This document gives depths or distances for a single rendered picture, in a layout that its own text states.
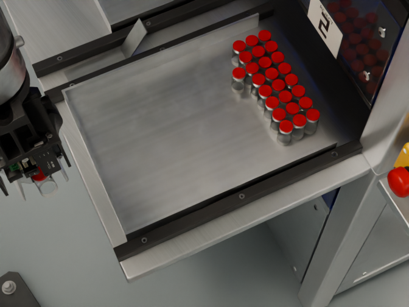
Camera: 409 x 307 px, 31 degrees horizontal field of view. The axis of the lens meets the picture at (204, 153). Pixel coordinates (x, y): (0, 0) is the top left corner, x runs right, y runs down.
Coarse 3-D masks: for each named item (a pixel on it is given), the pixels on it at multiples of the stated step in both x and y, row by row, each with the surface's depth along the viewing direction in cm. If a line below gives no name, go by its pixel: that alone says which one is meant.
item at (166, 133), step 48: (192, 48) 119; (96, 96) 116; (144, 96) 116; (192, 96) 116; (240, 96) 116; (96, 144) 112; (144, 144) 112; (192, 144) 112; (240, 144) 112; (288, 144) 112; (336, 144) 109; (144, 192) 109; (192, 192) 109
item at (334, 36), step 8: (312, 0) 105; (312, 8) 106; (320, 8) 104; (312, 16) 108; (320, 16) 105; (328, 16) 102; (320, 32) 107; (328, 32) 105; (336, 32) 102; (328, 40) 106; (336, 40) 103; (336, 48) 104; (336, 56) 106
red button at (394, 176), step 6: (396, 168) 97; (402, 168) 96; (390, 174) 97; (396, 174) 96; (402, 174) 95; (408, 174) 95; (390, 180) 97; (396, 180) 95; (402, 180) 95; (408, 180) 95; (390, 186) 98; (396, 186) 96; (402, 186) 95; (408, 186) 95; (396, 192) 96; (402, 192) 96; (408, 192) 96
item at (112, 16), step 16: (96, 0) 122; (112, 0) 124; (128, 0) 124; (144, 0) 124; (160, 0) 124; (176, 0) 120; (192, 0) 122; (112, 16) 123; (128, 16) 119; (144, 16) 120; (112, 32) 120
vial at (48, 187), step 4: (48, 176) 84; (44, 180) 84; (48, 180) 84; (52, 180) 85; (36, 184) 84; (40, 184) 84; (44, 184) 84; (48, 184) 85; (52, 184) 85; (56, 184) 87; (40, 188) 85; (44, 188) 85; (48, 188) 85; (52, 188) 86; (56, 188) 87; (40, 192) 86; (44, 192) 86; (48, 192) 86; (52, 192) 86; (56, 192) 87; (44, 196) 87; (48, 196) 87; (52, 196) 87
